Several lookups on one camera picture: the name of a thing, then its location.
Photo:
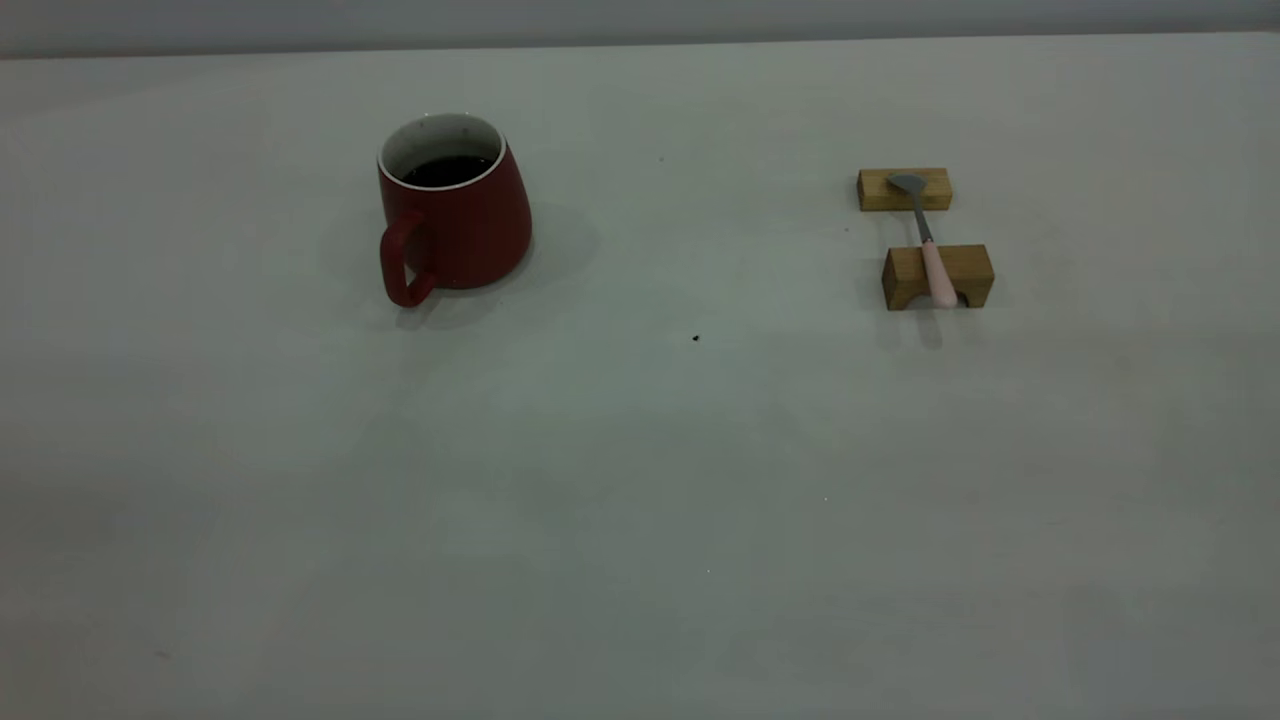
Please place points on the red cup with white interior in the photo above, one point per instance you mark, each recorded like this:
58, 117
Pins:
470, 230

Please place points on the arched wooden block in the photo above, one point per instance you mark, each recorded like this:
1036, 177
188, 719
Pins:
905, 268

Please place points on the flat rectangular wooden block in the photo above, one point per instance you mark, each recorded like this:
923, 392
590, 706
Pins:
875, 190

